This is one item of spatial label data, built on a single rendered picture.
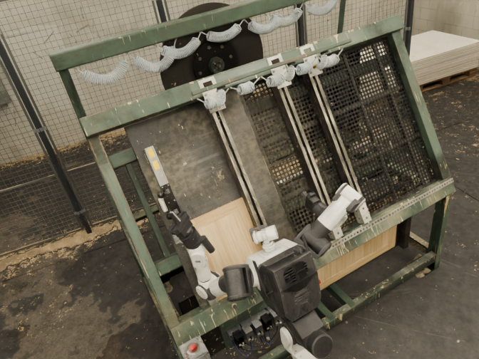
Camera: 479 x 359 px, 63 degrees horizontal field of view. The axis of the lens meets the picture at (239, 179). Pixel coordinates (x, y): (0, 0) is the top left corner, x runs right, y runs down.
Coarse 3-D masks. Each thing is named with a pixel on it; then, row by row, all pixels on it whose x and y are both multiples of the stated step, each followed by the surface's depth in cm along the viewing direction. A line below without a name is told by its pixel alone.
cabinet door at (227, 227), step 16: (224, 208) 226; (240, 208) 230; (208, 224) 223; (224, 224) 226; (240, 224) 230; (224, 240) 226; (240, 240) 229; (208, 256) 222; (224, 256) 225; (240, 256) 229
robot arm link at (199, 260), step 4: (192, 252) 182; (196, 252) 181; (200, 252) 181; (192, 256) 181; (196, 256) 181; (200, 256) 181; (204, 256) 182; (192, 260) 183; (196, 260) 183; (200, 260) 183; (204, 260) 183; (192, 264) 185; (196, 264) 185; (200, 264) 185; (204, 264) 185; (200, 268) 186
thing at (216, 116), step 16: (208, 80) 217; (208, 96) 217; (224, 96) 207; (208, 112) 225; (224, 128) 224; (224, 144) 223; (240, 160) 225; (240, 176) 225; (240, 192) 230; (256, 208) 228; (256, 224) 228; (272, 240) 230
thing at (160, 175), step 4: (148, 148) 211; (152, 148) 212; (148, 156) 211; (156, 156) 212; (148, 160) 213; (152, 160) 212; (152, 164) 212; (160, 164) 213; (152, 168) 213; (160, 168) 213; (156, 172) 212; (160, 172) 213; (164, 172) 214; (156, 176) 212; (160, 176) 213; (164, 176) 213; (160, 180) 213; (164, 180) 213; (160, 184) 213; (160, 188) 213; (168, 208) 216; (188, 252) 216; (212, 300) 219; (216, 300) 220; (212, 304) 219
